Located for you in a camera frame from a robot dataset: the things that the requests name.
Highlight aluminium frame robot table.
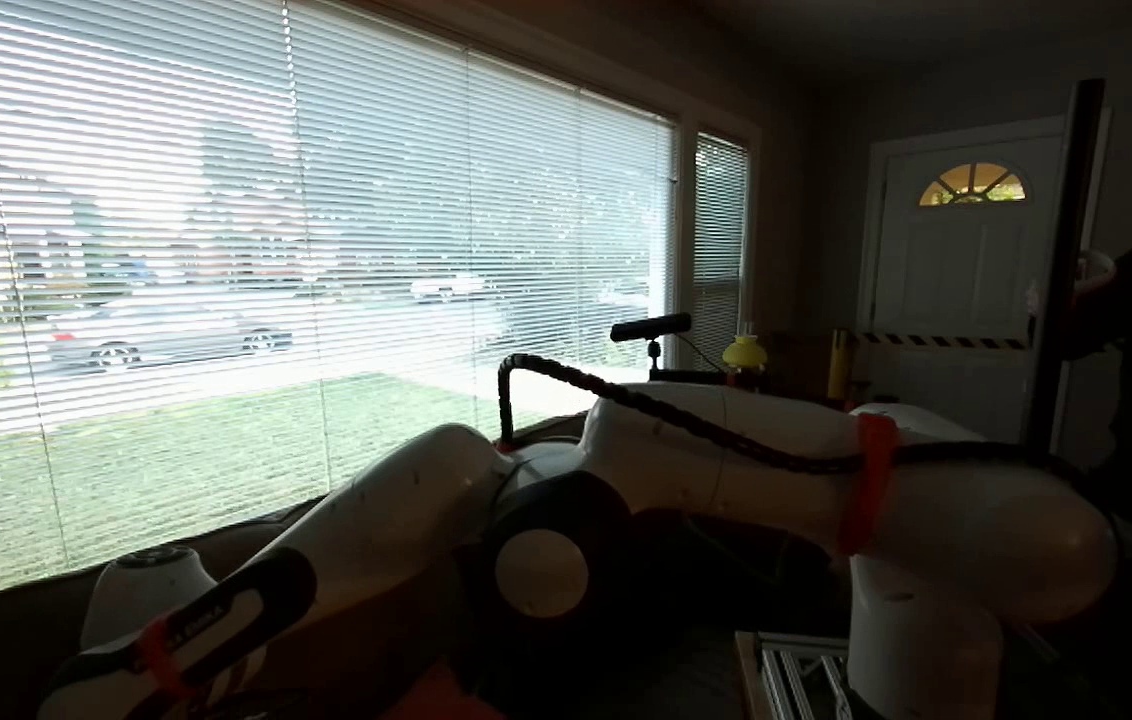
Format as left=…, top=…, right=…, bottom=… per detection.
left=731, top=628, right=862, bottom=720

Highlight white shade lamp glass base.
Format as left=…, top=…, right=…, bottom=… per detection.
left=81, top=541, right=220, bottom=650

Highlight narrow window blinds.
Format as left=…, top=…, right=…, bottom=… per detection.
left=688, top=131, right=758, bottom=362

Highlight white door with arch window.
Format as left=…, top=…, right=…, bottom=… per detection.
left=858, top=114, right=1090, bottom=444

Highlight black stereo camera on stand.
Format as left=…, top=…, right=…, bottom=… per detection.
left=606, top=308, right=696, bottom=391

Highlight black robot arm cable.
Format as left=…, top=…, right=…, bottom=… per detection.
left=493, top=352, right=1090, bottom=492

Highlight yellow black caution tape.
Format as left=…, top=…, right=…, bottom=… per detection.
left=848, top=326, right=1037, bottom=355

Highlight tall black pole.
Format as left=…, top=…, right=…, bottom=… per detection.
left=1016, top=77, right=1114, bottom=465

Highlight person pale hand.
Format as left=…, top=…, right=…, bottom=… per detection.
left=1074, top=246, right=1120, bottom=299

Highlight wide white window blinds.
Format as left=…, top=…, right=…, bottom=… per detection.
left=0, top=0, right=676, bottom=633

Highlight orange pillow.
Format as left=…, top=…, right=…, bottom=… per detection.
left=388, top=660, right=504, bottom=720

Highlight orange cable strap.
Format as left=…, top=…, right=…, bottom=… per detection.
left=842, top=412, right=899, bottom=561
left=135, top=615, right=195, bottom=704

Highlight small yellow object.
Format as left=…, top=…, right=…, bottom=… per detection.
left=718, top=331, right=776, bottom=381

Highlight grey parked car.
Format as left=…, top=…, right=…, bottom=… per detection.
left=50, top=316, right=300, bottom=374

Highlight white pickup truck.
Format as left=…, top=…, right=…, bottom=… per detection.
left=406, top=266, right=497, bottom=308

